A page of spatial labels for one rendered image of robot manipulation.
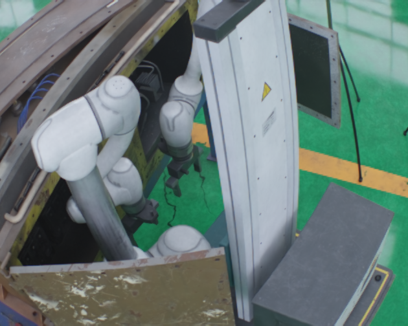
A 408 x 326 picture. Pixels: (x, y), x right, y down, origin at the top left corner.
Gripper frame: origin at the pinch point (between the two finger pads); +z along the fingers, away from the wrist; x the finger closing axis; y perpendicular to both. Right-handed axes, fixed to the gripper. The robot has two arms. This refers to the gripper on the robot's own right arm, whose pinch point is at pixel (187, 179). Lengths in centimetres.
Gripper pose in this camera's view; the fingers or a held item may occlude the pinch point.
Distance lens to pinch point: 234.3
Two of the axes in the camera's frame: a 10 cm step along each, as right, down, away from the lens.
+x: 5.6, -6.7, 4.8
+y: 8.2, 3.6, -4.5
